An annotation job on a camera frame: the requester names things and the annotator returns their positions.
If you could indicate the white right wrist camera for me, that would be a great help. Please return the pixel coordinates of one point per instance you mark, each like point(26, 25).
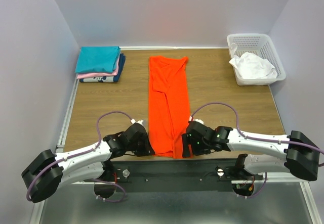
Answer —
point(192, 119)

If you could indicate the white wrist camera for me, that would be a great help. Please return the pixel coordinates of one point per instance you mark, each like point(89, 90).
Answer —
point(141, 122)
point(192, 119)

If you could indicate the navy blue folded t shirt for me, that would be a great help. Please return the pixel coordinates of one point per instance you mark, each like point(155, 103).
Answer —
point(108, 79)

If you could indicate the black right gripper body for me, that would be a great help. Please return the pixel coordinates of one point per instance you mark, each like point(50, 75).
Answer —
point(200, 147)

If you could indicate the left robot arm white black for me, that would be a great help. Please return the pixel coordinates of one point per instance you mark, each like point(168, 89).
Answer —
point(49, 171)

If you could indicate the orange t shirt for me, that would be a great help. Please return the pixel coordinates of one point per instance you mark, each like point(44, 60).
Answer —
point(168, 105)

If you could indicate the pink folded t shirt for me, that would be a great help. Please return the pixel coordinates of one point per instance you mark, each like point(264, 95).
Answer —
point(99, 74)

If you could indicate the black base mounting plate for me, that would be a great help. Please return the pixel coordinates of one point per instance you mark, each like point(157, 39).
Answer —
point(176, 175)

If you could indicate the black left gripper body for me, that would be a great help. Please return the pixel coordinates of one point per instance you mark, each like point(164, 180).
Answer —
point(139, 148)

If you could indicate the white plastic laundry basket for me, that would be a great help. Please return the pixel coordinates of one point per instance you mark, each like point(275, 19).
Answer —
point(260, 45)

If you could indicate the teal folded t shirt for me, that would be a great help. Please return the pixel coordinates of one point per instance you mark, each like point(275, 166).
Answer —
point(97, 59)

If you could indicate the white crumpled t shirt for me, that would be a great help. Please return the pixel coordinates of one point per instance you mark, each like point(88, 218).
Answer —
point(250, 69)

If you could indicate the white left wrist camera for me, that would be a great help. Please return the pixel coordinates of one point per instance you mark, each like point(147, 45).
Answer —
point(141, 122)

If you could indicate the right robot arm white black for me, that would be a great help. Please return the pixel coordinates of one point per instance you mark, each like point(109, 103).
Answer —
point(294, 153)

